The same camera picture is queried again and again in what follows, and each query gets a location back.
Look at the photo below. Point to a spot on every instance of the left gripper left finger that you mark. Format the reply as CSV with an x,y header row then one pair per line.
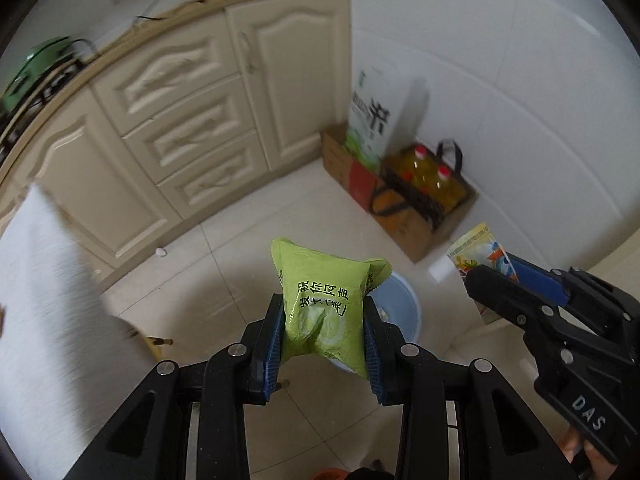
x,y
245,373

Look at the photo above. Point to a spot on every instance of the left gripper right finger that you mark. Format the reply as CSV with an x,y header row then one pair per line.
x,y
404,374

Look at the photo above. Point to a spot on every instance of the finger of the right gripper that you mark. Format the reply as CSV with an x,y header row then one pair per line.
x,y
498,297
543,283

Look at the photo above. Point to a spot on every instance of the colourful paper wrapper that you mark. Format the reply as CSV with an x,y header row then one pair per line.
x,y
479,247

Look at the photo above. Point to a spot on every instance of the green snack bag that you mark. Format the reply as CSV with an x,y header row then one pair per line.
x,y
299,269

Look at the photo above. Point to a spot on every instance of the blue trash bin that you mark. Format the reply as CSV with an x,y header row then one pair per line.
x,y
400,304

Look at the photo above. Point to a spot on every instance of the cardboard box on floor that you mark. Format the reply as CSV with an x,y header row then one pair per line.
x,y
405,214

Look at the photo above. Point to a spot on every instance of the cooking oil bottles bag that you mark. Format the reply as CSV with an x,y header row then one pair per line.
x,y
430,183

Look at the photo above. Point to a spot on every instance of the white rice bag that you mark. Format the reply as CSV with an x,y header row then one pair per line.
x,y
386,109

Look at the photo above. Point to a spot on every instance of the cream lower cabinets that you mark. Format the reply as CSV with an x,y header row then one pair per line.
x,y
181,117

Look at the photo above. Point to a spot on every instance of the black gas stove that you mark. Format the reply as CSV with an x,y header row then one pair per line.
x,y
14,124

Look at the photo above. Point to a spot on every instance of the green electric cooker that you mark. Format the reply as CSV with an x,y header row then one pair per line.
x,y
38,64

